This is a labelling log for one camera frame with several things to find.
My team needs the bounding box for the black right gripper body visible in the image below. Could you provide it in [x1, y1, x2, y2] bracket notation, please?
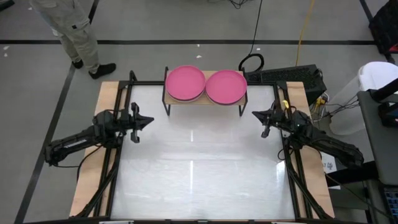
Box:
[261, 101, 292, 139]

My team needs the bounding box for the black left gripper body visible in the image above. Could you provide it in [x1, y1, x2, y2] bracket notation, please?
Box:
[119, 101, 141, 144]

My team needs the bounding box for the pink round plate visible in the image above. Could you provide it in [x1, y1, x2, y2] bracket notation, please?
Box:
[205, 69, 248, 106]
[165, 65, 206, 102]

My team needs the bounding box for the wooden shelf with black legs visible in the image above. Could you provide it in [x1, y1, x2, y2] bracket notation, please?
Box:
[161, 66, 249, 118]

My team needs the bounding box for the white paper label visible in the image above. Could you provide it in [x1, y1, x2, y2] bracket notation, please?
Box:
[320, 151, 337, 174]

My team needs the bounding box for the white glossy table mat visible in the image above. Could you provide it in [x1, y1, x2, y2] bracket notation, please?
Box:
[110, 83, 296, 220]

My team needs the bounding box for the person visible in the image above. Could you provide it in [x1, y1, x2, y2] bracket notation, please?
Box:
[29, 0, 117, 80]

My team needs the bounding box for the grey side desk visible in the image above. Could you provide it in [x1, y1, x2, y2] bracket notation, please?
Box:
[356, 88, 398, 187]

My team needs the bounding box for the white plastic container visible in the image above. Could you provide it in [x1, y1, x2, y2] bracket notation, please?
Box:
[357, 61, 398, 93]

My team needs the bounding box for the black desk equipment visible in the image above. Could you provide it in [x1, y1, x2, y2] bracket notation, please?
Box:
[369, 77, 398, 128]

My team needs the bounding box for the black fabric bag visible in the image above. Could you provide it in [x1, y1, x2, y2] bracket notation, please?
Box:
[368, 0, 398, 63]

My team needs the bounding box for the laptop keyboard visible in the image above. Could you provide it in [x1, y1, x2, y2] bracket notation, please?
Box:
[384, 186, 398, 218]

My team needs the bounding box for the black aluminium table frame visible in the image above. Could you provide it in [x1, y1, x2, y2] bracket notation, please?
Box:
[73, 70, 335, 224]

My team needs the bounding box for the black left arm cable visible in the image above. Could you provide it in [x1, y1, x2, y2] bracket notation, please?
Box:
[76, 144, 105, 183]

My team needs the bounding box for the black floor cable bundle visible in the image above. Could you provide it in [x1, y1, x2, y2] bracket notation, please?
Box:
[312, 93, 360, 122]

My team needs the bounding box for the black hanging cable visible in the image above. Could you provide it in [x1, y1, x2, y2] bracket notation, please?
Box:
[238, 0, 265, 72]

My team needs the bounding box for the yellow hanging cable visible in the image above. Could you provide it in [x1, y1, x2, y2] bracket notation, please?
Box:
[294, 0, 317, 67]

